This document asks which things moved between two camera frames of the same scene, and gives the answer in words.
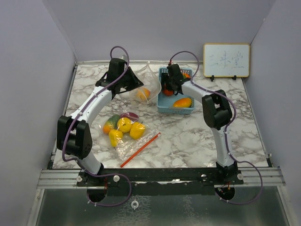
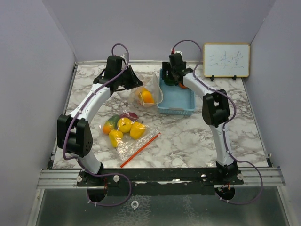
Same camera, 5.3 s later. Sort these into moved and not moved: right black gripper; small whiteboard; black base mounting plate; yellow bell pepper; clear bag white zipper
Moved: clear bag white zipper; right black gripper
Not moved: yellow bell pepper; small whiteboard; black base mounting plate
